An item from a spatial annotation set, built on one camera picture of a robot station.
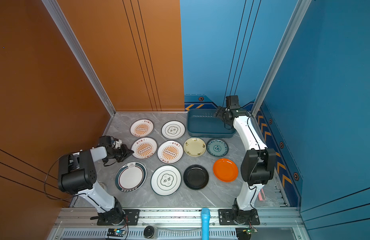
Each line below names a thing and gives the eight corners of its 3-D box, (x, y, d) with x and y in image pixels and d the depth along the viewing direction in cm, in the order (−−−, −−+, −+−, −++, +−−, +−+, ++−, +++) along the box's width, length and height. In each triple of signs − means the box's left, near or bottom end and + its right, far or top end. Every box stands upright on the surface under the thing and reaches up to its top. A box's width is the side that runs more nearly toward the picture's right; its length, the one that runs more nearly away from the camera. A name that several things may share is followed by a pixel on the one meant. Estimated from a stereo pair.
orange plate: (214, 182, 86) (215, 180, 84) (212, 160, 95) (212, 158, 93) (238, 182, 86) (240, 180, 84) (234, 160, 95) (235, 158, 93)
